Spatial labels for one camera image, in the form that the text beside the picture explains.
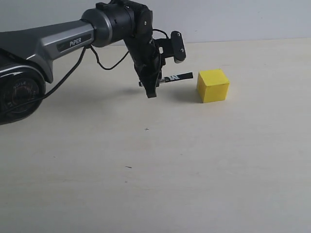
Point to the black and white marker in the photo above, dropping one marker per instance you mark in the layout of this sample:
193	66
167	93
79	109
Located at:
172	78

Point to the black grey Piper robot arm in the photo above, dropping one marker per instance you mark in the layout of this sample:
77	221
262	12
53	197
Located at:
26	56

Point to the yellow cube block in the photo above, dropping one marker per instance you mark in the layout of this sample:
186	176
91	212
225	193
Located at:
212	85

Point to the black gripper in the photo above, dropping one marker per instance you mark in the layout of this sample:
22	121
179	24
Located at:
146	57

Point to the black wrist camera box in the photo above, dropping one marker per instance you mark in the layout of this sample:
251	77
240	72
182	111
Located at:
172	47

